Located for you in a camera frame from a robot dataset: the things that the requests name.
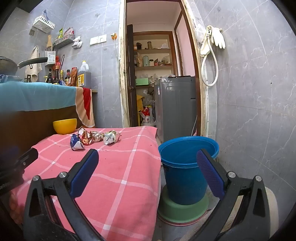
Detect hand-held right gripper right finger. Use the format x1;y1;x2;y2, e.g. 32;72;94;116
190;149;271;241

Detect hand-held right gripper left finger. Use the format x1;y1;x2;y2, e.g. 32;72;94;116
23;149;104;241

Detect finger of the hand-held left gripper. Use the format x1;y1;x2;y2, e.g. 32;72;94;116
0;146;19;164
14;148;38;171

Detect blue white wrapper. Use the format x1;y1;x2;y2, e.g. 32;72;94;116
70;134;85;151

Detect blue plastic bucket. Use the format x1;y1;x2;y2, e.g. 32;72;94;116
158;136;219;205

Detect red orange wrapper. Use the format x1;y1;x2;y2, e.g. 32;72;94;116
78;126;95;146

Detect brown white wrapper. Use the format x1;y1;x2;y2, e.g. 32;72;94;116
91;131;105;142

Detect silver white wrapper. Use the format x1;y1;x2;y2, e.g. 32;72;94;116
103;130;121;146

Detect pink checked cloth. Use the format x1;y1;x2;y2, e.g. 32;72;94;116
9;126;162;241

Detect green plastic basin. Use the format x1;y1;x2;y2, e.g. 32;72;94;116
158;185;209;224

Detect yellow bowl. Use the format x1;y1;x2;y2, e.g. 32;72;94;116
53;118;78;135

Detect cream fleece clothing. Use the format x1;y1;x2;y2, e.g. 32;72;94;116
264;186;279;237

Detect grey washing machine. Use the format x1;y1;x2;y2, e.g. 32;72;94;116
154;76;198;143

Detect red white rice bag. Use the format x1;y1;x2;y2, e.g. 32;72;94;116
139;105;155;127

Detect yellow plastic object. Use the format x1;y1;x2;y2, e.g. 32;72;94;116
136;95;144;127

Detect orange snack packet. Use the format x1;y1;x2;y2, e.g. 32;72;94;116
70;67;78;87

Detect beige hanging towel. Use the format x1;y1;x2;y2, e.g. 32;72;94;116
24;46;43;82

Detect large cooking oil bottle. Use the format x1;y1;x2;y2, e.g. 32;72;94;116
77;61;92;88

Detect black wok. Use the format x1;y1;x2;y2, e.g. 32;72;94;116
0;56;48;77

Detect white utensil holder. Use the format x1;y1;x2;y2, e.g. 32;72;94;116
45;50;56;66

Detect dark wooden door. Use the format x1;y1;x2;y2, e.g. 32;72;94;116
127;24;139;127

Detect crumpled white plastic bag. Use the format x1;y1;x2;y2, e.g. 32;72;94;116
72;35;83;49

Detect white rubber gloves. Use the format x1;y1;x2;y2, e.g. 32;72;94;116
211;27;226;49

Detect white plastic basket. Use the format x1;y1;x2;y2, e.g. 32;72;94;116
32;15;56;33

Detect wooden shelf unit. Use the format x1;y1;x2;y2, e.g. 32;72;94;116
133;31;178;77

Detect clear plastic bag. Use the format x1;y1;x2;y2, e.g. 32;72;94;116
195;23;206;43

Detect thin white drain hose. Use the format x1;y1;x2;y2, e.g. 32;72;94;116
191;115;199;137

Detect white shower hose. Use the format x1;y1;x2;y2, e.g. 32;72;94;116
201;28;219;87

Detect wooden door frame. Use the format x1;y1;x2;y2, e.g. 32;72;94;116
119;0;207;137

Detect grey wall shelf rack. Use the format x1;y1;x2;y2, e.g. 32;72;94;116
53;35;76;49

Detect white power cable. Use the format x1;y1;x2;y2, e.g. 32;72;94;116
114;38;121;70

